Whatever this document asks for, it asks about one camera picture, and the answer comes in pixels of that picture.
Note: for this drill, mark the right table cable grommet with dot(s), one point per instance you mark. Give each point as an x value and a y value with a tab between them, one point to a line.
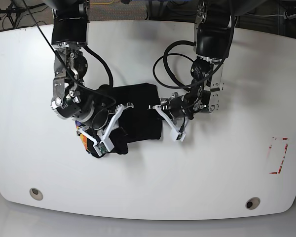
252	203

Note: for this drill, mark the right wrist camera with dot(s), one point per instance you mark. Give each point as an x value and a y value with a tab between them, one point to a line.
102	148

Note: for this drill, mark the black graphic T-shirt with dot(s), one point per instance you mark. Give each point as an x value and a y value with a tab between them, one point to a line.
140	123

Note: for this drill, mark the red tape rectangle marking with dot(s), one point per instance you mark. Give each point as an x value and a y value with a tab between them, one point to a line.
276	155

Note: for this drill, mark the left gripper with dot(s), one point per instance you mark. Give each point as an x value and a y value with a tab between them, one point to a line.
174	110

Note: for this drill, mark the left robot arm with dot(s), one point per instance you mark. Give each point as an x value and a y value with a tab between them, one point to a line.
214	27

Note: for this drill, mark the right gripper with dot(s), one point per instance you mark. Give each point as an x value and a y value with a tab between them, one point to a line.
103	123

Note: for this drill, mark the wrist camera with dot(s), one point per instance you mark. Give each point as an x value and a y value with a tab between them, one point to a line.
102	148
175	135

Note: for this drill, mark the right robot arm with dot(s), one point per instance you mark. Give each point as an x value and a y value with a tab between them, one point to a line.
69	38

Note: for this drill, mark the left table cable grommet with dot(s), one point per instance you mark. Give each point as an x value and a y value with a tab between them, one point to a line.
36	194

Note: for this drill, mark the table cable grommet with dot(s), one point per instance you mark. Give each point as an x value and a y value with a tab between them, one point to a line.
252	203
36	194

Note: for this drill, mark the white power strip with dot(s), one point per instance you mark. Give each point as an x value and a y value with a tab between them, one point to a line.
290	13

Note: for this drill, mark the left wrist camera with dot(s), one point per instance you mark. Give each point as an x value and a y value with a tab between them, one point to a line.
175	135

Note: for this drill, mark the black tripod stand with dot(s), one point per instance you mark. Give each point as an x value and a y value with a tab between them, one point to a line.
13	13

